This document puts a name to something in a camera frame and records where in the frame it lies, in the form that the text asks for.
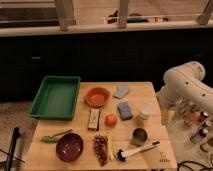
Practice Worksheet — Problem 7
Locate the orange apple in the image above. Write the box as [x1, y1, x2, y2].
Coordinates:
[105, 114, 117, 127]

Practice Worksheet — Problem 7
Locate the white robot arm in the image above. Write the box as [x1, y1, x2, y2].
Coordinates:
[158, 61, 213, 115]

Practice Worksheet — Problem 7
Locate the orange bowl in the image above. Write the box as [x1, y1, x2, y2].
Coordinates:
[84, 87, 110, 108]

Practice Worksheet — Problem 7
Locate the purple bowl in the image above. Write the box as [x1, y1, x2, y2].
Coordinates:
[56, 133, 84, 162]

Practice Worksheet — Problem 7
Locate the grey blue cloth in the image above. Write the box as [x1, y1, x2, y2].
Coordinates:
[114, 85, 129, 99]

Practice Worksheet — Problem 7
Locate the blue sponge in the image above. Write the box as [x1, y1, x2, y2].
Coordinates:
[117, 102, 133, 120]

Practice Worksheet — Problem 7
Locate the wooden block with metal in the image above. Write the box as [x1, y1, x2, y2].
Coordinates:
[88, 109, 100, 131]

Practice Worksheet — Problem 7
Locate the white cup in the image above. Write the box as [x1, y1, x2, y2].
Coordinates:
[139, 105, 151, 120]

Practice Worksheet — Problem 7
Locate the green plastic tray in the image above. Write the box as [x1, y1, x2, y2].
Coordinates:
[29, 76, 81, 120]

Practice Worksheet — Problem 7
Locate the yellow banana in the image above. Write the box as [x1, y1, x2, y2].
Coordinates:
[107, 132, 115, 161]

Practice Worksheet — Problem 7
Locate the brown grape bunch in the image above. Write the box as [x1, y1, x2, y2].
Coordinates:
[93, 135, 107, 166]

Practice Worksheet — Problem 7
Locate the small metal cup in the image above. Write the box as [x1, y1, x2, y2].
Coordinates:
[133, 128, 148, 146]

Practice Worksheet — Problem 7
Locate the black tripod stand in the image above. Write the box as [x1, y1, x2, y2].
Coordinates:
[0, 127, 24, 171]

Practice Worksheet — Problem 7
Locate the white handled brush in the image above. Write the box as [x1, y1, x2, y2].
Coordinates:
[117, 141, 160, 162]

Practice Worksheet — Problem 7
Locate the green handled spoon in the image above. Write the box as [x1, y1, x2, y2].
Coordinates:
[40, 129, 72, 143]

